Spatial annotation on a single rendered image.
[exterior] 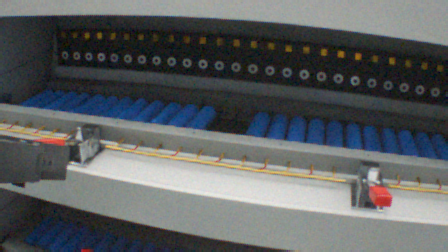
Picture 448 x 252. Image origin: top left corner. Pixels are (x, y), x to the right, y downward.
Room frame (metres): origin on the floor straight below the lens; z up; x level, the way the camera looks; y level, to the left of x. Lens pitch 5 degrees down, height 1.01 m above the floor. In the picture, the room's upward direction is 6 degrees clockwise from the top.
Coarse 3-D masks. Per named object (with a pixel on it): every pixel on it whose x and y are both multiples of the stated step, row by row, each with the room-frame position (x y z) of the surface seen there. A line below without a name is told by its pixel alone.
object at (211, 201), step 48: (0, 96) 0.47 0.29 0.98; (288, 96) 0.49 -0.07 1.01; (336, 96) 0.48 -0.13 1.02; (48, 192) 0.38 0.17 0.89; (96, 192) 0.36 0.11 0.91; (144, 192) 0.35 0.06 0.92; (192, 192) 0.34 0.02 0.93; (240, 192) 0.34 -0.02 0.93; (288, 192) 0.34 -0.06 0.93; (336, 192) 0.34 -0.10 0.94; (240, 240) 0.34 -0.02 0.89; (288, 240) 0.33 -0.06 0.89; (336, 240) 0.32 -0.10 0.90; (384, 240) 0.31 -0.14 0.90; (432, 240) 0.30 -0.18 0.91
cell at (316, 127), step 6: (312, 120) 0.45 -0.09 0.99; (318, 120) 0.44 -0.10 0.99; (312, 126) 0.43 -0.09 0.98; (318, 126) 0.43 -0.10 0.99; (324, 126) 0.44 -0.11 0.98; (312, 132) 0.42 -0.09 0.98; (318, 132) 0.41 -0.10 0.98; (306, 138) 0.42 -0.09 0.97; (312, 138) 0.40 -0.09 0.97; (318, 138) 0.40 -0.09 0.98; (318, 144) 0.39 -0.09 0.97
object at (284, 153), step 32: (0, 128) 0.42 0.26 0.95; (64, 128) 0.42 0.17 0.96; (128, 128) 0.40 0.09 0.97; (160, 128) 0.40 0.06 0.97; (192, 128) 0.40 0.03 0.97; (192, 160) 0.37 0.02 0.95; (256, 160) 0.38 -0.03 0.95; (288, 160) 0.37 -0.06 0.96; (320, 160) 0.36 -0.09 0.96; (352, 160) 0.36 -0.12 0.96; (384, 160) 0.35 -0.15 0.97; (416, 160) 0.35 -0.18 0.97
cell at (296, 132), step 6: (294, 120) 0.44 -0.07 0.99; (300, 120) 0.44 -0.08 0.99; (294, 126) 0.43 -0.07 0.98; (300, 126) 0.43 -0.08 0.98; (288, 132) 0.42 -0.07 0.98; (294, 132) 0.41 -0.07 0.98; (300, 132) 0.42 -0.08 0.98; (288, 138) 0.40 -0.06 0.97; (294, 138) 0.40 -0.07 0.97; (300, 138) 0.40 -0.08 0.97
